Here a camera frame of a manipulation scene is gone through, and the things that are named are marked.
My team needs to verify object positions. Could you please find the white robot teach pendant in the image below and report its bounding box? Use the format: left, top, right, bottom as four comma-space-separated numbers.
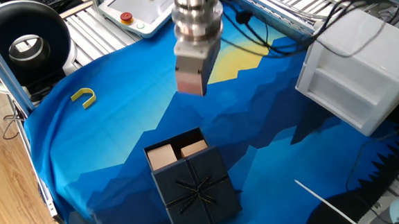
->
96, 0, 202, 42

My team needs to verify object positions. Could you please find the grey Schunk gripper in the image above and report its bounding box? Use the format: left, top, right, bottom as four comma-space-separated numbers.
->
172, 37, 227, 99

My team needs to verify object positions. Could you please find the yellow U-shaped plastic piece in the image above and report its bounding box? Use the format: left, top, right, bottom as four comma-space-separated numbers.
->
70, 87, 98, 111

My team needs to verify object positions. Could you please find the small kraft cardboard box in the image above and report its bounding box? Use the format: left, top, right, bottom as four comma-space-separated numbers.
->
179, 139, 210, 159
146, 143, 179, 172

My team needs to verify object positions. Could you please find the blue mountain print tablecloth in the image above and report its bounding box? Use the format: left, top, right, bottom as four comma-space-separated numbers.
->
15, 0, 399, 224

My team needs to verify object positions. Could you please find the black cable bundle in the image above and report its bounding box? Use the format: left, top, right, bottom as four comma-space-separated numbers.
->
218, 0, 399, 64

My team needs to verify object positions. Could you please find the white plastic drawer unit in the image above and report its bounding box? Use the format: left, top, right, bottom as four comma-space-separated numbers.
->
290, 6, 399, 141

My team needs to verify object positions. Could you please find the white cable tie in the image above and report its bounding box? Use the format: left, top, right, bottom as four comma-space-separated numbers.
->
293, 175, 362, 224

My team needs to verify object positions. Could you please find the aluminium table edge rail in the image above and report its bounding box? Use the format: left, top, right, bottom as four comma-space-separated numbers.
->
222, 0, 317, 49

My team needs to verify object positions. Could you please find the navy gift box tray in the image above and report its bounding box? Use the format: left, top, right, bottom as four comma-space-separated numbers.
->
142, 126, 213, 173

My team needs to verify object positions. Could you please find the navy ribboned gift box casing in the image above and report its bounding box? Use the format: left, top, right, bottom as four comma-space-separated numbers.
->
149, 144, 244, 224

